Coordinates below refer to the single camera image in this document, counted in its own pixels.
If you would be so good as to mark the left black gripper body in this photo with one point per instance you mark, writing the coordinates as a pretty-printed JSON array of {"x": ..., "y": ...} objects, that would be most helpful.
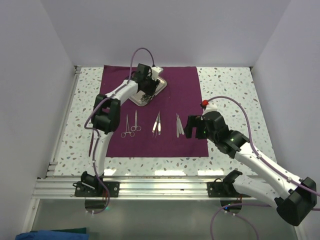
[{"x": 150, "y": 85}]

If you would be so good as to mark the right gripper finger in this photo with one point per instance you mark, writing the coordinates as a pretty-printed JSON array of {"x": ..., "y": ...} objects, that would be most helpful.
[
  {"x": 201, "y": 130},
  {"x": 192, "y": 122}
]

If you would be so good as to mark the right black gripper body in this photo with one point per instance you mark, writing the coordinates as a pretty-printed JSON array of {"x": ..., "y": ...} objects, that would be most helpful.
[{"x": 211, "y": 135}]

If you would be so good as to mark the steel instrument tray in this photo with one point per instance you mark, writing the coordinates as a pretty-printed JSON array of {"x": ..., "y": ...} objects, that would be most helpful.
[{"x": 136, "y": 98}]

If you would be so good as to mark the broad steel tweezers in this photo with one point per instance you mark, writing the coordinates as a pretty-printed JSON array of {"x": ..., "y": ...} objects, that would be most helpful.
[
  {"x": 159, "y": 124},
  {"x": 154, "y": 125}
]

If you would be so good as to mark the purple surgical cloth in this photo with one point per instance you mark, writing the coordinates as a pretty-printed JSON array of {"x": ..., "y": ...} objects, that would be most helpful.
[{"x": 181, "y": 96}]

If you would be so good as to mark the thin pointed steel tweezers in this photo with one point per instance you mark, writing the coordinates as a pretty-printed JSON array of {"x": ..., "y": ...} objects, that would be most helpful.
[{"x": 154, "y": 135}]

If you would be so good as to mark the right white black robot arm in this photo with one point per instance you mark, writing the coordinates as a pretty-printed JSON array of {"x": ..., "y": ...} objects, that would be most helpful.
[{"x": 292, "y": 197}]

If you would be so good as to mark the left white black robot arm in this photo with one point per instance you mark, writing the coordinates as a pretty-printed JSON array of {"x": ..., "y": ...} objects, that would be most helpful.
[{"x": 105, "y": 119}]

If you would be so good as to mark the blue cloth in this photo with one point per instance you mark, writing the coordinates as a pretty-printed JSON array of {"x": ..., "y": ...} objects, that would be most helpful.
[{"x": 51, "y": 235}]

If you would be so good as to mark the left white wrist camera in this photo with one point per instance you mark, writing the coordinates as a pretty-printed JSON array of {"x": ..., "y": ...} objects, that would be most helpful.
[{"x": 155, "y": 72}]

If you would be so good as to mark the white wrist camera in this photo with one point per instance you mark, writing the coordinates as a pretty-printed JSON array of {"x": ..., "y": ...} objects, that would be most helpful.
[
  {"x": 155, "y": 72},
  {"x": 208, "y": 106}
]

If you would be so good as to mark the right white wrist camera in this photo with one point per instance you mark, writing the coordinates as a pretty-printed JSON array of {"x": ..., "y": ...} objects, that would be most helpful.
[{"x": 208, "y": 106}]

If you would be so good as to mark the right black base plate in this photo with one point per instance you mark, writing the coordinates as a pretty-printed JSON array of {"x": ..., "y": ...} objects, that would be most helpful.
[{"x": 218, "y": 189}]

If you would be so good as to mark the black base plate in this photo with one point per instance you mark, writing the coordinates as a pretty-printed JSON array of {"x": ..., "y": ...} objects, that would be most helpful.
[
  {"x": 82, "y": 190},
  {"x": 218, "y": 189}
]

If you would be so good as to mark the aluminium front rail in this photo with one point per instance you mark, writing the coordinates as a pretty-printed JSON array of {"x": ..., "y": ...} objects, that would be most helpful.
[{"x": 131, "y": 188}]

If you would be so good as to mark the aluminium rail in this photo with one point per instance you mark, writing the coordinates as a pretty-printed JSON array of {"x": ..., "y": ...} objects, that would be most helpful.
[
  {"x": 52, "y": 161},
  {"x": 131, "y": 188}
]

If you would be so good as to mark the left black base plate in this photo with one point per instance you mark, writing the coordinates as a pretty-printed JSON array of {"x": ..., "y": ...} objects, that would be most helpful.
[{"x": 82, "y": 190}]

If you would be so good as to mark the aluminium left side rail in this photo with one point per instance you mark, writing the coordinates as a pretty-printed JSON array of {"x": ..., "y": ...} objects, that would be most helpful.
[{"x": 52, "y": 161}]

